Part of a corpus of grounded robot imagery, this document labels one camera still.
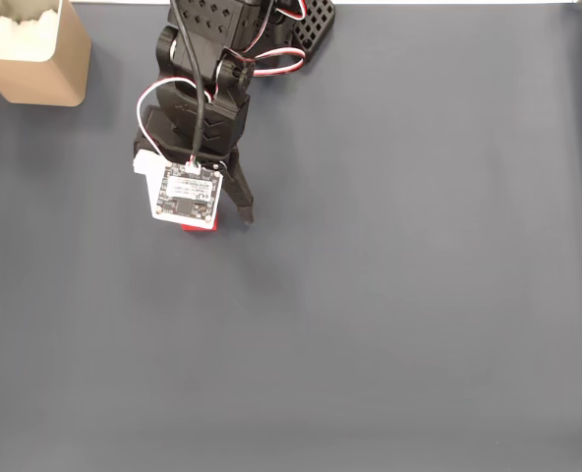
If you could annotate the red cube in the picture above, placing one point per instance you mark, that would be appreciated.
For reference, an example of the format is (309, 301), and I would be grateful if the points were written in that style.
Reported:
(197, 228)

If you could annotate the beige box with rounded corners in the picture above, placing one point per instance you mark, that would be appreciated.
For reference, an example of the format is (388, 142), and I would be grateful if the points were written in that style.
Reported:
(50, 83)

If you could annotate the white padding in box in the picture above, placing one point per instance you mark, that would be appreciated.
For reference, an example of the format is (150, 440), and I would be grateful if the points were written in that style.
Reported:
(20, 39)

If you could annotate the dark grey table mat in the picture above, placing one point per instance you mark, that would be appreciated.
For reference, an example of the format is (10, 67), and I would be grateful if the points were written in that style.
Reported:
(369, 295)

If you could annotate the white camera board with mount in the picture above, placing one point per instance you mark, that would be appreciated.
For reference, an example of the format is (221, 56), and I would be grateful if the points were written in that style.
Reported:
(188, 196)

